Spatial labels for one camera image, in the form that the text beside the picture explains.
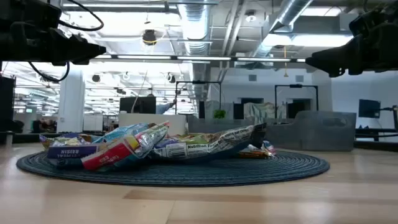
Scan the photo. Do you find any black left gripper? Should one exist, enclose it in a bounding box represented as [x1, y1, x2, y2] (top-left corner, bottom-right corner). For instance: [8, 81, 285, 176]
[0, 21, 107, 67]

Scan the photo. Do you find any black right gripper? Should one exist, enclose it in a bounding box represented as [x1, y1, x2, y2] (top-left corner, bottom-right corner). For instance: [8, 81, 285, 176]
[305, 21, 398, 78]

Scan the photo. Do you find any light blue white granola bar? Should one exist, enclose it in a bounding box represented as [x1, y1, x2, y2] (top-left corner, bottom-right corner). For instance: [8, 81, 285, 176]
[93, 123, 150, 144]

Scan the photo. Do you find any yellow blue granola bar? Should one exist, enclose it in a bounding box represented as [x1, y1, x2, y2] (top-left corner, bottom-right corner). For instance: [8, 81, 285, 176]
[39, 133, 103, 149]

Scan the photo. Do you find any purple oatmeal raisin granola bar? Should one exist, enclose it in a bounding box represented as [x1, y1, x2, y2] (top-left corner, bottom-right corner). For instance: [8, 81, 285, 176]
[46, 143, 102, 170]

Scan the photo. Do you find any red chocolate chip granola bar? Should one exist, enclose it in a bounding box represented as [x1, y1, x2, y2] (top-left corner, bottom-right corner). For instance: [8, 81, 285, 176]
[81, 120, 170, 172]

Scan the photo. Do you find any blue purple granola bar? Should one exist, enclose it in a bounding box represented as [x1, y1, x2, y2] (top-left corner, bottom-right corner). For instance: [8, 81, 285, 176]
[154, 138, 177, 149]

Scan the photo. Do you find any orange granola bar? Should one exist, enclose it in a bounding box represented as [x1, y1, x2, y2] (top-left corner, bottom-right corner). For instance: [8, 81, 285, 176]
[238, 140, 277, 159]

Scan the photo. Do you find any green red granola bar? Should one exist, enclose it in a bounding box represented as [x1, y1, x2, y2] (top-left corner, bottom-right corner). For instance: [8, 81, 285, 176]
[150, 122, 267, 162]

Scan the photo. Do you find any dark monitor on arm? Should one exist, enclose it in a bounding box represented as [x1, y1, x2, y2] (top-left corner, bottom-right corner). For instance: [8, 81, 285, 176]
[358, 98, 382, 119]

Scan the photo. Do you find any white building column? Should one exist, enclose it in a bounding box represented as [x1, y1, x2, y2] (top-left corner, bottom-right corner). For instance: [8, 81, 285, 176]
[57, 68, 86, 134]

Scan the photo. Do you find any white background cabinet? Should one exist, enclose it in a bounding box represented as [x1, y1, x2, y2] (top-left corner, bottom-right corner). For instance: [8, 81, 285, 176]
[82, 113, 104, 133]

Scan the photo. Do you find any black ceiling dome fixture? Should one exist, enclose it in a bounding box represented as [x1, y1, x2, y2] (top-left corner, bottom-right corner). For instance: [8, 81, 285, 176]
[142, 29, 158, 47]

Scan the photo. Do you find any background workbench desk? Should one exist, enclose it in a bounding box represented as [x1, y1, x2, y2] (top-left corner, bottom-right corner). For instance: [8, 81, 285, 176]
[354, 126, 398, 144]

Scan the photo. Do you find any black background monitor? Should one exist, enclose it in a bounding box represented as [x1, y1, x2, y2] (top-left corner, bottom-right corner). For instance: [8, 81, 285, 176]
[119, 96, 157, 114]

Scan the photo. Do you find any tall black cabinet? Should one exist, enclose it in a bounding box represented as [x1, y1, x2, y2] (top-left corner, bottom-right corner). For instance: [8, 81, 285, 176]
[0, 75, 17, 134]

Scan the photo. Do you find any person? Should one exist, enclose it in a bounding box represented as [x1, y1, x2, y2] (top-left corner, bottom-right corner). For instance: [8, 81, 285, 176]
[146, 93, 177, 115]

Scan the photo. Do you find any grey cover sheet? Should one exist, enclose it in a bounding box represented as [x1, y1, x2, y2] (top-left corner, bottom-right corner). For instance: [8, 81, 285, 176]
[243, 101, 287, 123]

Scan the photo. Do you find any long linear ceiling light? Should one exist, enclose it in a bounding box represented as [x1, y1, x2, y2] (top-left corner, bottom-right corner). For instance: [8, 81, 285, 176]
[93, 54, 307, 63]

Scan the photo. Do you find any round dark blue woven placemat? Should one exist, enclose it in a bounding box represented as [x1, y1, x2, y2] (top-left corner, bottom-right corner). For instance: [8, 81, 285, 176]
[16, 148, 330, 187]

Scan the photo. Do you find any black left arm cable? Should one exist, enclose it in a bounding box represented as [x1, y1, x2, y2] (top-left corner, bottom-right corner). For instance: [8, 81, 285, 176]
[27, 61, 71, 83]
[58, 0, 105, 32]

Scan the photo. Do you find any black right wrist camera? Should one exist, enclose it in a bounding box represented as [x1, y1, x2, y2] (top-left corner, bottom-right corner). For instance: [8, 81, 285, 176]
[348, 2, 398, 35]

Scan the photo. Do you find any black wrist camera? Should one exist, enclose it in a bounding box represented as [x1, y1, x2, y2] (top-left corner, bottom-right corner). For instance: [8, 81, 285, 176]
[348, 2, 398, 35]
[0, 0, 62, 30]

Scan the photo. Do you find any yellow hanging cord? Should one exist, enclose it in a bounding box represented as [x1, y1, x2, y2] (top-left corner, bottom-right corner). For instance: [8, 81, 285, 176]
[282, 45, 289, 78]

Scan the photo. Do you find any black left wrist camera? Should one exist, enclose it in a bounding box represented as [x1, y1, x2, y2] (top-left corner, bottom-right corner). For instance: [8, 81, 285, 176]
[0, 0, 62, 30]

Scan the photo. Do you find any silver round ceiling duct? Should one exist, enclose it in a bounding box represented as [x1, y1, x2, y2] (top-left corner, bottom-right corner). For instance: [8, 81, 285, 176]
[253, 0, 313, 58]
[177, 0, 213, 57]

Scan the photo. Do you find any grey bin with handle slot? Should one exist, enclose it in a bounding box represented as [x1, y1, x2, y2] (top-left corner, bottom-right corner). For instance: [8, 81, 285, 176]
[266, 111, 358, 152]

